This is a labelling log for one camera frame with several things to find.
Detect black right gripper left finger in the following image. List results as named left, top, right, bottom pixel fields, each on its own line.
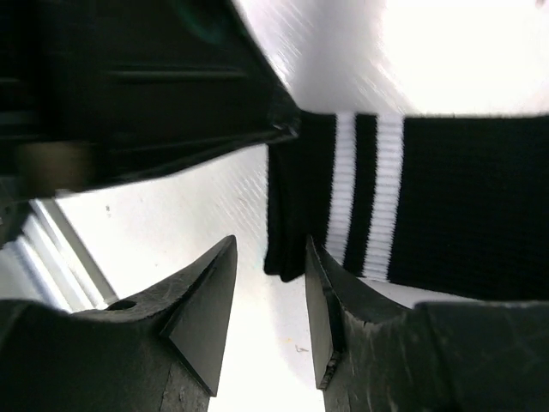
left=1, top=235, right=238, bottom=411

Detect black sock with white stripes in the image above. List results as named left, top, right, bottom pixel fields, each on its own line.
left=264, top=112, right=548, bottom=300

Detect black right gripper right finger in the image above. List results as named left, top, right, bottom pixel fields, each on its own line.
left=305, top=240, right=548, bottom=411

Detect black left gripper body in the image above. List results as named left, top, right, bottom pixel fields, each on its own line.
left=1, top=1, right=300, bottom=198

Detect aluminium frame rail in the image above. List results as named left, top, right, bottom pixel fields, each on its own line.
left=1, top=199, right=118, bottom=312

